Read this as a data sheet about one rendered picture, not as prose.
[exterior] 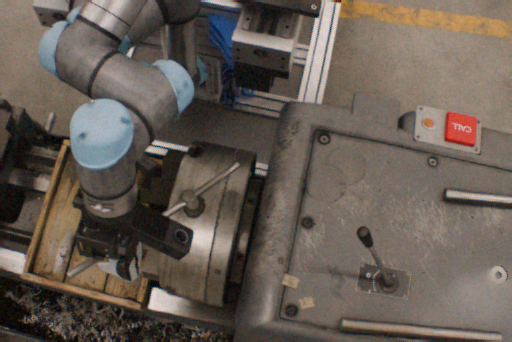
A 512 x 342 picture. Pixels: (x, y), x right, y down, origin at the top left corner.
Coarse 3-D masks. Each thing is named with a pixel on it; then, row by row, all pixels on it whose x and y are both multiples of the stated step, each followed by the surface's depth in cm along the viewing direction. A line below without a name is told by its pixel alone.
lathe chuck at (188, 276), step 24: (192, 144) 118; (216, 144) 122; (192, 168) 112; (216, 168) 113; (216, 192) 110; (192, 216) 108; (216, 216) 108; (192, 240) 108; (168, 264) 110; (192, 264) 109; (192, 288) 113
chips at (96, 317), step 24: (48, 144) 188; (0, 288) 171; (24, 288) 166; (0, 312) 168; (24, 312) 169; (48, 312) 168; (72, 312) 163; (96, 312) 162; (120, 312) 168; (48, 336) 166; (72, 336) 165; (96, 336) 162; (120, 336) 162; (144, 336) 163; (168, 336) 163; (192, 336) 164; (216, 336) 163
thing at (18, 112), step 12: (12, 108) 150; (24, 108) 150; (24, 120) 152; (12, 132) 148; (24, 132) 153; (12, 156) 148; (12, 168) 150; (0, 180) 144; (0, 192) 145; (0, 204) 146
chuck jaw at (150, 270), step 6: (144, 246) 119; (144, 252) 120; (150, 252) 118; (156, 252) 118; (150, 258) 117; (156, 258) 118; (144, 264) 117; (150, 264) 117; (156, 264) 117; (144, 270) 116; (150, 270) 116; (156, 270) 116; (144, 276) 118; (150, 276) 118; (156, 276) 117; (162, 288) 118; (168, 288) 117
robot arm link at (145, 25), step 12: (72, 0) 105; (84, 0) 103; (156, 0) 104; (72, 12) 103; (144, 12) 104; (156, 12) 105; (144, 24) 105; (156, 24) 107; (132, 36) 105; (144, 36) 107; (120, 48) 105
